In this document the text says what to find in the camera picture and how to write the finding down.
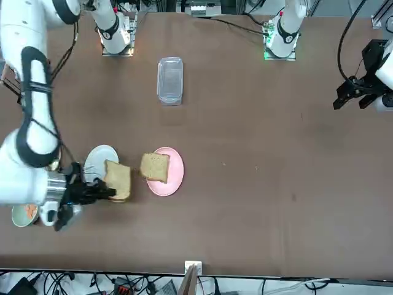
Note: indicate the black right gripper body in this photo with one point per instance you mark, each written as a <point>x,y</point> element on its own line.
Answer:
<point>75,193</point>

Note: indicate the pink round plate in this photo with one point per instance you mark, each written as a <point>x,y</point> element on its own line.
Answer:
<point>175,181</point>

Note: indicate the pale green bowl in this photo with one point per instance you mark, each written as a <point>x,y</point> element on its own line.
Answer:
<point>18,219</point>

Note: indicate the aluminium frame profile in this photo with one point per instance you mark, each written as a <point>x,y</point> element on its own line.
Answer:
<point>380,17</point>

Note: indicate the white round plate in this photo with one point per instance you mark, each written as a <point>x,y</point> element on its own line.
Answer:
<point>98,156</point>

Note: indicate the orange black device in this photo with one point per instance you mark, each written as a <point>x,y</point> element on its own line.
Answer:
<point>121,287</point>

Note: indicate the grey power strip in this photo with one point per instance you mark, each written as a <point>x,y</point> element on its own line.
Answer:
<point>198,10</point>

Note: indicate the black box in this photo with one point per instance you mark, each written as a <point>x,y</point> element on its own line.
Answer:
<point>20,287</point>

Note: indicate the orange food slice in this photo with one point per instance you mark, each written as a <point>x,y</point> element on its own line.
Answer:
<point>30,210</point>

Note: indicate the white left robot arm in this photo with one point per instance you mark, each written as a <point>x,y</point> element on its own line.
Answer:
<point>287,30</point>

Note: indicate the clear plastic container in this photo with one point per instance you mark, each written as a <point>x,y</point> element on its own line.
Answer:
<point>170,80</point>

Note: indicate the aluminium camera post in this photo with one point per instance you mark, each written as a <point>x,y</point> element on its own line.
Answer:
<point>190,276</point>

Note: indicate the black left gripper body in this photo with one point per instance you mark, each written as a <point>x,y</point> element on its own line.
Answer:
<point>374,58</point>

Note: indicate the brown bread slice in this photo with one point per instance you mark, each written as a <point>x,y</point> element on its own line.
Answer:
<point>118,181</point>
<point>155,167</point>

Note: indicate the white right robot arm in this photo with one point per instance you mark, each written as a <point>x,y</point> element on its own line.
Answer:
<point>24,30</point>

